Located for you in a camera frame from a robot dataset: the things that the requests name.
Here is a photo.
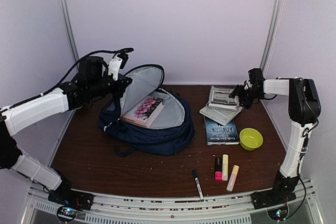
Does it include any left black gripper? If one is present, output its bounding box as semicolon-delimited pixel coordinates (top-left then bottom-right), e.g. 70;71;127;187
88;70;131;98

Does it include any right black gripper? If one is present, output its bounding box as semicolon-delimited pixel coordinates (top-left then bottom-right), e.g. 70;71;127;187
229;84;263;108

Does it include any white grey booklet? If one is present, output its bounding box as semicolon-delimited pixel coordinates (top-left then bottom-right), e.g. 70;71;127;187
207;85;239;111

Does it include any pale green notebook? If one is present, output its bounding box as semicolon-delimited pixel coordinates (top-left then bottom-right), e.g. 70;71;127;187
200;105;243;125

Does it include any pink flower cover book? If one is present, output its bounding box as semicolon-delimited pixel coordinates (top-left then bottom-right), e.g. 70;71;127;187
121;95;164;128

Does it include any dark blue paperback book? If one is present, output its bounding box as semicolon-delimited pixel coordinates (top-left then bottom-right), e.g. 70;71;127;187
204;116;239;146

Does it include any navy blue student backpack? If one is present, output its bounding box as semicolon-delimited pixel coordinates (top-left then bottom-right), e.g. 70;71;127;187
98;64;195;157

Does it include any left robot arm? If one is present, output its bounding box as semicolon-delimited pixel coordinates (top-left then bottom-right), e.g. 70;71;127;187
1;51;132;205

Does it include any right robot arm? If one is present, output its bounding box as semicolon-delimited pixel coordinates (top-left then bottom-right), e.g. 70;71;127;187
229;78;321;204

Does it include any lime green plastic bowl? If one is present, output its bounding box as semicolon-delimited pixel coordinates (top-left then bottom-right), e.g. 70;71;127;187
239;128;264;151

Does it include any yellow highlighter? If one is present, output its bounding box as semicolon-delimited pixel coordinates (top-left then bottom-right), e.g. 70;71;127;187
222;154;228;181

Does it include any pink black highlighter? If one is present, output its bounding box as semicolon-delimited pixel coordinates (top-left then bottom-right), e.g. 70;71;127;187
215;157;222;181

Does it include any pale orange highlighter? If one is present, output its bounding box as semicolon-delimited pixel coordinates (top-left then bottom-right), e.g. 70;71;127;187
226;165;239;191

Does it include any blue capped whiteboard marker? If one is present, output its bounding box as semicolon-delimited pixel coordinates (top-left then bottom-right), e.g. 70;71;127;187
192;169;204;202

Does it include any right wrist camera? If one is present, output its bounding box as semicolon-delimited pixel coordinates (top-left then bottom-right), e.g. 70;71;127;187
244;68;265;90

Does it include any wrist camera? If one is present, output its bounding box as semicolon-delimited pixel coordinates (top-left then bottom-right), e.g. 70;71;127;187
244;68;265;90
108;52;129;81

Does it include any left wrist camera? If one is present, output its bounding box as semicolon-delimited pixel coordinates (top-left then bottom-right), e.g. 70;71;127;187
108;52;129;81

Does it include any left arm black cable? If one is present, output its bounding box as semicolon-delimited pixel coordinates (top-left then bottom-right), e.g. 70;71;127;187
39;47;134;96

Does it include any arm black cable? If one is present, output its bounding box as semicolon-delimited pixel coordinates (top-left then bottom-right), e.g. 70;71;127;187
283;119;320;219
39;47;134;96

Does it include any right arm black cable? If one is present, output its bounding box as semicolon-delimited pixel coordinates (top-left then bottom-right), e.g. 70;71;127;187
283;119;320;219

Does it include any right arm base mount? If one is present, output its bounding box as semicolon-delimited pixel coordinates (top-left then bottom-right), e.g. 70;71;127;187
251;189;296;222

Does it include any left aluminium frame post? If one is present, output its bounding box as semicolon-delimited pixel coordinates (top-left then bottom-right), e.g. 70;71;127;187
60;0;79;61

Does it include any aluminium frame post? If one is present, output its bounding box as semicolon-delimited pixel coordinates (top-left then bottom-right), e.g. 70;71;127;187
260;0;284;75
60;0;79;61

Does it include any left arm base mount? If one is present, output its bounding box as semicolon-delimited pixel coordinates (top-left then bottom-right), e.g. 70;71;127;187
48;190;94;223

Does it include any right aluminium frame post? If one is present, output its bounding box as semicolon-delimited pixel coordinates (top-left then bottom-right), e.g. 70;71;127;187
260;0;284;75

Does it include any front aluminium rail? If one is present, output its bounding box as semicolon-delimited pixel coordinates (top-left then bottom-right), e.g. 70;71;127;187
23;182;323;224

